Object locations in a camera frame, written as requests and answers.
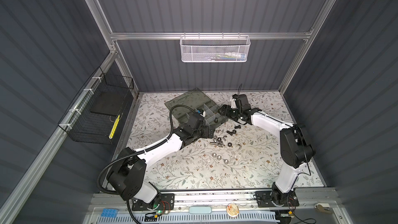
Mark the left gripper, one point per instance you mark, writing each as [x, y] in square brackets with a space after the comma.
[207, 127]

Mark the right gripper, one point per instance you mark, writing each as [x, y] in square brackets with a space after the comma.
[228, 111]

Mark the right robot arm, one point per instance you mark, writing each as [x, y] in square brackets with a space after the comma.
[295, 150]

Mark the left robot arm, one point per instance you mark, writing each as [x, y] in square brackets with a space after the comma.
[127, 173]

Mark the grey compartment organizer box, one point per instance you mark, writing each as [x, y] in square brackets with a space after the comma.
[184, 105]

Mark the floral table mat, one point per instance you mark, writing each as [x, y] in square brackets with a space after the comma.
[256, 165]

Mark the round tape roll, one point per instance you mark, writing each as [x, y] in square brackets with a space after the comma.
[232, 210]

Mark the blue block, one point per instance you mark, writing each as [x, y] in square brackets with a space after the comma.
[109, 213]

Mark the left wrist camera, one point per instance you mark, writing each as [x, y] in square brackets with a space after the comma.
[200, 112]

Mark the white wire mesh basket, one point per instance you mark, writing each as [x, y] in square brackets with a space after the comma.
[214, 49]

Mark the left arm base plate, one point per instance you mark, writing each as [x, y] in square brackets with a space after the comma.
[162, 202]

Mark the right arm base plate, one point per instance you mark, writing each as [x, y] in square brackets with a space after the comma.
[276, 199]

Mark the black wire basket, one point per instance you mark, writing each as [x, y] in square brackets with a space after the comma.
[91, 118]

